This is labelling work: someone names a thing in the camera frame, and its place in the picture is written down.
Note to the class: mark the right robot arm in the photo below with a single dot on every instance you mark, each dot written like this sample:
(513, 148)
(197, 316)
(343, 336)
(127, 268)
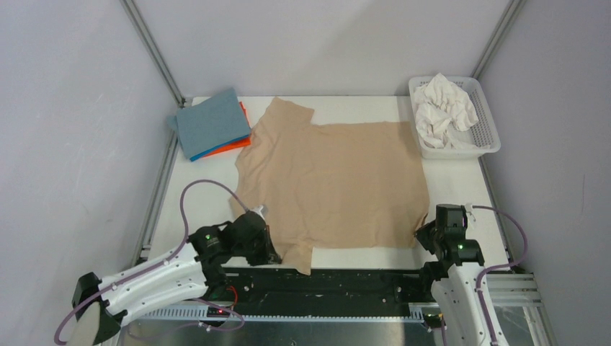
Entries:
(457, 281)

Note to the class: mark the folded bright blue t shirt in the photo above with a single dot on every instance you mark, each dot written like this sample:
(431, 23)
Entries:
(238, 143)

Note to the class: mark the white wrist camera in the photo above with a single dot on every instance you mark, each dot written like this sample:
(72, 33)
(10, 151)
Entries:
(469, 208)
(261, 211)

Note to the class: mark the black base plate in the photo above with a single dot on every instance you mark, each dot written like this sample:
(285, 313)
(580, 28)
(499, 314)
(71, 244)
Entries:
(331, 293)

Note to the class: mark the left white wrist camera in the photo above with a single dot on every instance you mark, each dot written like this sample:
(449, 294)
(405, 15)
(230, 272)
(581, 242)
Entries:
(261, 211)

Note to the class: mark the crumpled white t shirt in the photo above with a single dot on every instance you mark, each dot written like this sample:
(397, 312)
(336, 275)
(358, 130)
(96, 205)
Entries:
(443, 108)

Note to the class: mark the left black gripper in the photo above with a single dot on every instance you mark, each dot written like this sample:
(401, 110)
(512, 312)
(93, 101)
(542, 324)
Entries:
(268, 255)

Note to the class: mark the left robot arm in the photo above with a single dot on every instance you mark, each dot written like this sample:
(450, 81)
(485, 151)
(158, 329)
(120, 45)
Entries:
(193, 270)

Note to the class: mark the beige t shirt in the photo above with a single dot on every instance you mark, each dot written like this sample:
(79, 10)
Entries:
(335, 186)

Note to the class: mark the white plastic basket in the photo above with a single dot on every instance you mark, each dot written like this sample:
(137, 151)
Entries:
(483, 135)

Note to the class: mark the aluminium frame post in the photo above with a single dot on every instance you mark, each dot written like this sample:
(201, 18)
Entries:
(142, 30)
(498, 35)

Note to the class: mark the left aluminium frame post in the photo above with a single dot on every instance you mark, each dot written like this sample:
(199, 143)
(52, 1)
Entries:
(142, 30)

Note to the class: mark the right aluminium frame post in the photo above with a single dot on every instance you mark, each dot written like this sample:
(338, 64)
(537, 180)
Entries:
(498, 35)

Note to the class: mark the folded grey-blue t shirt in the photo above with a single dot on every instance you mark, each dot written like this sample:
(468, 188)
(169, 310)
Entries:
(189, 123)

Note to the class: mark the folded orange t shirt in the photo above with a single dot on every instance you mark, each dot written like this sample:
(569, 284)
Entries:
(227, 128)

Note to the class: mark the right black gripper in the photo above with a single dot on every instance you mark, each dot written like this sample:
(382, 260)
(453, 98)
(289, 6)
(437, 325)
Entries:
(421, 236)

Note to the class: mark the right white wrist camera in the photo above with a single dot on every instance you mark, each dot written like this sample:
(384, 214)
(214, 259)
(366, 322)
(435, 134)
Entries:
(469, 208)

